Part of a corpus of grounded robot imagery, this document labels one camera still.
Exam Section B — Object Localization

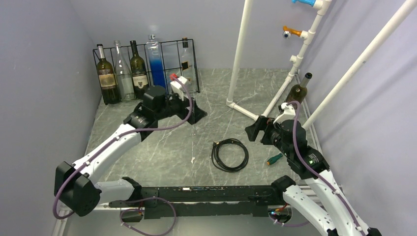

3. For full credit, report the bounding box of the coiled black cable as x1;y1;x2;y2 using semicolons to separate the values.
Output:
211;138;249;173

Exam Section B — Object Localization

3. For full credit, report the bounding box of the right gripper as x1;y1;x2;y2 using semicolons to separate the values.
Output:
244;115;291;156

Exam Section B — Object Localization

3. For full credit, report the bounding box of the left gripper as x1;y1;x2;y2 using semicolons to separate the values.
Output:
155;90;207;125

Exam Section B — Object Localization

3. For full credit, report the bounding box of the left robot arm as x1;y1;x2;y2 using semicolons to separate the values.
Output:
53;86;207;219

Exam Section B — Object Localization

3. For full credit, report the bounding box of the clear square liquor bottle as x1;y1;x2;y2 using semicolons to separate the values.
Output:
180;37;199;92

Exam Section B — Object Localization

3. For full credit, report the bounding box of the white PVC pipe frame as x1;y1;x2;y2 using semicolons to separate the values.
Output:
226;0;417;129

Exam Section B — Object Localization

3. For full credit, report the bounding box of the olive green wine bottle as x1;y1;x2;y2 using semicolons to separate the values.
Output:
96;44;120;105

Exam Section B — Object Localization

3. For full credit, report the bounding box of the blue plastic peg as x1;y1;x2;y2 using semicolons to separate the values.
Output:
292;0;316;7

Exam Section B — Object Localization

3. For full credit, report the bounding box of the blue rectangular glass bottle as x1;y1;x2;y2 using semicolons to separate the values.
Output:
146;34;169;94

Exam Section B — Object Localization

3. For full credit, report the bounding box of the aluminium rail frame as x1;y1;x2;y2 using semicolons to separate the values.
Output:
52;185;343;236

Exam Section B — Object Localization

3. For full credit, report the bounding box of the clear round glass bottle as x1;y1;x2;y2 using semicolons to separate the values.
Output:
114;40;136;101

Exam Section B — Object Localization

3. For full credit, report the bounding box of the green handled screwdriver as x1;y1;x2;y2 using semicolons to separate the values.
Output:
267;153;283;165

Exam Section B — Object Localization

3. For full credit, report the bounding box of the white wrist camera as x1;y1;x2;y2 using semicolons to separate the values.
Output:
273;103;296;124
170;73;190;100

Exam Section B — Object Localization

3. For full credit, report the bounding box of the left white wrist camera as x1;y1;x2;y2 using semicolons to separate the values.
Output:
170;73;190;100

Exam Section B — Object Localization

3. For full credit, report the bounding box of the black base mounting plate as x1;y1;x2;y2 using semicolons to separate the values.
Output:
109;185;285;219

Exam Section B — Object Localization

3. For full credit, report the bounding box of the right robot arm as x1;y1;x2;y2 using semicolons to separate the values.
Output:
245;117;381;236

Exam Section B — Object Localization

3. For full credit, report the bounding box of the brown-green wine bottle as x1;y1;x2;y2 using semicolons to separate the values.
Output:
285;72;313;104

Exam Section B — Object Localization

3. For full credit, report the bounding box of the dark green wine bottle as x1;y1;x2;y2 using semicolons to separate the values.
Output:
130;40;149;99

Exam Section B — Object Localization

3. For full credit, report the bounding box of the black wire wine rack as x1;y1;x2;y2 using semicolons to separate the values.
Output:
92;39;201;107

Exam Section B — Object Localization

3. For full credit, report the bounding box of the orange plastic peg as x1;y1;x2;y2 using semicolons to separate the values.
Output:
282;26;302;39

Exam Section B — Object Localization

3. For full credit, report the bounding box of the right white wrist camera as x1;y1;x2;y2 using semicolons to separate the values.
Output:
273;103;296;124

